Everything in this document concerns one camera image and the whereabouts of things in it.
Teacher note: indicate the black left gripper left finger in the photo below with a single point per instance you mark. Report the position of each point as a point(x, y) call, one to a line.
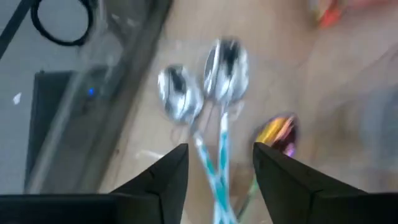
point(168, 177)

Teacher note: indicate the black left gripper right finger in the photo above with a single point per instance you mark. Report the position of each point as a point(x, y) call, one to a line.
point(286, 180)

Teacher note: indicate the iridescent purple green spoon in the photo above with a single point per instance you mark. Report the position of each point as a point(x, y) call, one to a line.
point(275, 132)

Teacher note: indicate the pink gold spoon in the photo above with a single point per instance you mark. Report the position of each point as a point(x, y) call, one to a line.
point(180, 96)

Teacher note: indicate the orange ramen packet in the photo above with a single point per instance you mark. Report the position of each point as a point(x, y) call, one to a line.
point(329, 15)

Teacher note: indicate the black computer case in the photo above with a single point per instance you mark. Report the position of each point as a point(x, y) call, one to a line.
point(49, 109)

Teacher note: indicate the clear plastic organizer bin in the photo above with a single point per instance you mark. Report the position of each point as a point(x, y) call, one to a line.
point(109, 53)

